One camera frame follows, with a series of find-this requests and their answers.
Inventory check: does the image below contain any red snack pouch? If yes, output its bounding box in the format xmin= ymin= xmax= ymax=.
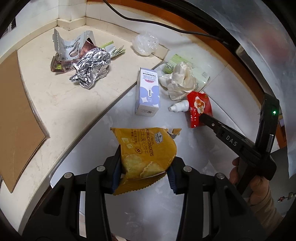
xmin=187 ymin=91 xmax=213 ymax=128

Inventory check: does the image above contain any green white package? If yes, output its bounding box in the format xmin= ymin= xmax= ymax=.
xmin=163 ymin=54 xmax=210 ymax=92

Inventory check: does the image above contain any yellow cracker bag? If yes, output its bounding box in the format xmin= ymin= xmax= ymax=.
xmin=111 ymin=128 xmax=181 ymax=195

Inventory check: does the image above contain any beige right sleeve forearm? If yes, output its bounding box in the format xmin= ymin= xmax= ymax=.
xmin=250 ymin=188 xmax=283 ymax=235

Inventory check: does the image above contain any person right hand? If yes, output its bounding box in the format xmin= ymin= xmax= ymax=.
xmin=229 ymin=157 xmax=269 ymax=205

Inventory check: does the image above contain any small white dropper bottle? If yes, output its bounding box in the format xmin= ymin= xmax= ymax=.
xmin=169 ymin=100 xmax=189 ymax=113

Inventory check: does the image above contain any brown cardboard sheet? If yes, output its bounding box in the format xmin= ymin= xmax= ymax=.
xmin=1 ymin=51 xmax=47 ymax=193

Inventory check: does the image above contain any crumpled white tissue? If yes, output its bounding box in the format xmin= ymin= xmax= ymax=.
xmin=159 ymin=62 xmax=197 ymax=100

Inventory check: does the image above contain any white purple milk carton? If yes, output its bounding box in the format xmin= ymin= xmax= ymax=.
xmin=135 ymin=68 xmax=161 ymax=117

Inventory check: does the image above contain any crumpled aluminium foil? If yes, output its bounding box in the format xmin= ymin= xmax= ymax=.
xmin=69 ymin=47 xmax=111 ymax=89

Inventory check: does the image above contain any crumpled clear plastic bag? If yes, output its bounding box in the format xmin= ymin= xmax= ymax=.
xmin=132 ymin=31 xmax=159 ymax=56

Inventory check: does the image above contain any torn silver brown wrapper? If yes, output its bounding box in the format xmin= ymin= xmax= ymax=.
xmin=51 ymin=29 xmax=96 ymax=73

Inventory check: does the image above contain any green white torn wrapper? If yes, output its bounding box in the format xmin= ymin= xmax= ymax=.
xmin=100 ymin=41 xmax=125 ymax=59

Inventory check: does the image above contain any black power cable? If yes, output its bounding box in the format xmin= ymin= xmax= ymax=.
xmin=102 ymin=0 xmax=230 ymax=46

